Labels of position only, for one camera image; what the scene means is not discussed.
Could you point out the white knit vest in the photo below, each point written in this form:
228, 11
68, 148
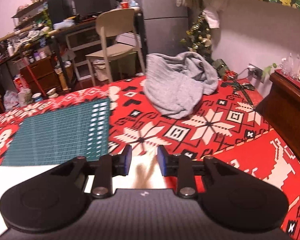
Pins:
27, 173

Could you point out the row of clear glasses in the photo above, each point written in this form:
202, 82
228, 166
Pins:
291, 66

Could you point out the black computer tower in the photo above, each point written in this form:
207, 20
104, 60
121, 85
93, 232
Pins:
60, 8

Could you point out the red paper cup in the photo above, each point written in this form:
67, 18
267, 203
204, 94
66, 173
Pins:
125, 5

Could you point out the black desk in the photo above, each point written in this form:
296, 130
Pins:
72, 28

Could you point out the green cutting mat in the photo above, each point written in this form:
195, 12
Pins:
52, 135

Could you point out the green plant sprig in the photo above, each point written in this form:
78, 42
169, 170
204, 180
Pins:
269, 69

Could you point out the wooden drawer chest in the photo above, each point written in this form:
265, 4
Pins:
42, 75

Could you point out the red patterned blanket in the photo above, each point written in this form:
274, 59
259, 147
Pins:
240, 160

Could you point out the white drawer cabinet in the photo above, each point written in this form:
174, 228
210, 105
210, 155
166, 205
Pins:
80, 42

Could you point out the green trash bin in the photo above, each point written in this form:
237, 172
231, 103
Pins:
128, 63

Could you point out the white ceramic bowl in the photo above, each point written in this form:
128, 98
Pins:
51, 93

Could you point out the grey refrigerator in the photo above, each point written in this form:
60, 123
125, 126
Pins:
162, 5

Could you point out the wooden nightstand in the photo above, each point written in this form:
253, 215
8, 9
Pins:
285, 105

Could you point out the small Christmas tree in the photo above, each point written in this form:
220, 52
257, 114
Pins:
200, 40

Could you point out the red broom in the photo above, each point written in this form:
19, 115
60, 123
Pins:
35, 81

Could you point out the white wall charger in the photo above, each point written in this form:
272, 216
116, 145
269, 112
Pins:
252, 68

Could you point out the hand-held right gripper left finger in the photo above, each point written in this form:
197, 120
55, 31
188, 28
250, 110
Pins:
127, 160

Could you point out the green plaid ribbon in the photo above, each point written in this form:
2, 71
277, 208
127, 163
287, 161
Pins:
243, 91

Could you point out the red white carton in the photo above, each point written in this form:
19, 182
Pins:
21, 83

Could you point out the white plastic bag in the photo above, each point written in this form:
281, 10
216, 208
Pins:
12, 100

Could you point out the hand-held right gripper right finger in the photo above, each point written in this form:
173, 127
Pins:
162, 162

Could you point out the white hanging cloth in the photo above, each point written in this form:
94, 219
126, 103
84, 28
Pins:
211, 17

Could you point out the red patterned gift box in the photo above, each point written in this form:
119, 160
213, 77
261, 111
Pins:
230, 75

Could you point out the green gift box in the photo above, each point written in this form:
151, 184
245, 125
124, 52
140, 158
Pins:
219, 67

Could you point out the blue ceramic bowl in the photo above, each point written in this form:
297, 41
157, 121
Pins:
36, 97

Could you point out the cluttered wall shelf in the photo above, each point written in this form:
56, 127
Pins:
27, 30

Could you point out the grey knit sweater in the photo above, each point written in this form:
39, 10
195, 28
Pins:
175, 87

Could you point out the beige plastic chair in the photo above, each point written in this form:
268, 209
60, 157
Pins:
115, 25

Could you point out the black monitor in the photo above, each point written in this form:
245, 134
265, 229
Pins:
97, 1

